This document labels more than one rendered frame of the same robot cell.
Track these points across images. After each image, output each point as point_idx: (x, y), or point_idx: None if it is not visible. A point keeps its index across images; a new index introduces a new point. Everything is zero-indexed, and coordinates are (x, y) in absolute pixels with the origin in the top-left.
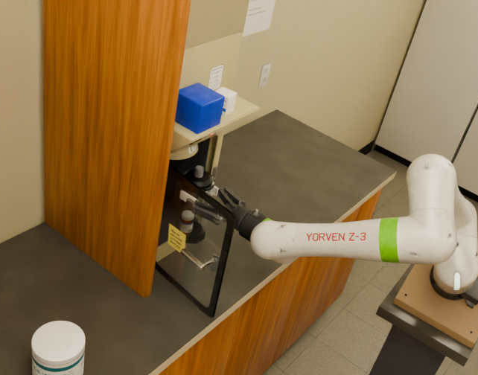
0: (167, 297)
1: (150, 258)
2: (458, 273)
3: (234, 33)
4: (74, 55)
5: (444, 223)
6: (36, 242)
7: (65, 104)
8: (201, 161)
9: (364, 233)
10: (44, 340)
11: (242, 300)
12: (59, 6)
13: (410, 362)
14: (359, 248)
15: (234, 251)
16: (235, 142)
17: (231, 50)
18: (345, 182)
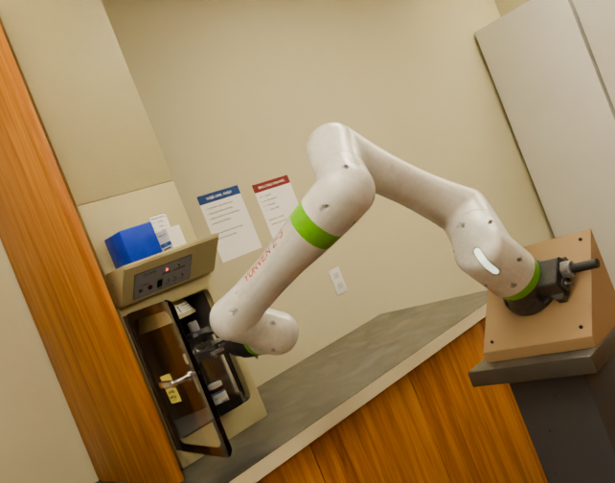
0: (202, 473)
1: (150, 424)
2: (476, 248)
3: (161, 182)
4: (30, 268)
5: (336, 160)
6: None
7: (47, 323)
8: None
9: (281, 229)
10: None
11: (294, 443)
12: (8, 237)
13: (570, 434)
14: (284, 247)
15: (295, 412)
16: (327, 350)
17: (167, 198)
18: (446, 317)
